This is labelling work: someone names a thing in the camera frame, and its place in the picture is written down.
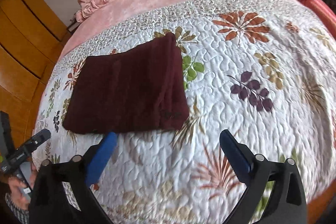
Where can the person's left hand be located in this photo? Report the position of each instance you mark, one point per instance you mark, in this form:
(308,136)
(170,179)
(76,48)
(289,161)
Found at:
(15,186)

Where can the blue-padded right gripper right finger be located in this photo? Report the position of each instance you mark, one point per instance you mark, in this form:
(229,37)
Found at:
(287,202)

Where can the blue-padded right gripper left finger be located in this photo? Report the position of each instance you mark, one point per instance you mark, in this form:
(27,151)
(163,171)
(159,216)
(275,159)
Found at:
(62,192)

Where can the left bedside table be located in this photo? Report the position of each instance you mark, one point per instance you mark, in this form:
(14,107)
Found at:
(73,27)

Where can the checkered sleeve left forearm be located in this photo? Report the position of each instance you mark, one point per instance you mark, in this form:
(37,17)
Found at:
(20,214)

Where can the wooden wardrobe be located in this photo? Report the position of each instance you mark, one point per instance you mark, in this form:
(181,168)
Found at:
(32,38)

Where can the orange striped pillow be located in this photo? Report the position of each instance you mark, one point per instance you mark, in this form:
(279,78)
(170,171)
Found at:
(325,14)

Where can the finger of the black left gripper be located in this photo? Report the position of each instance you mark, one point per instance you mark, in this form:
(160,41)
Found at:
(38,139)

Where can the dark maroon pants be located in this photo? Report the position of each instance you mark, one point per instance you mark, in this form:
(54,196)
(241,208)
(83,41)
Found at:
(134,91)

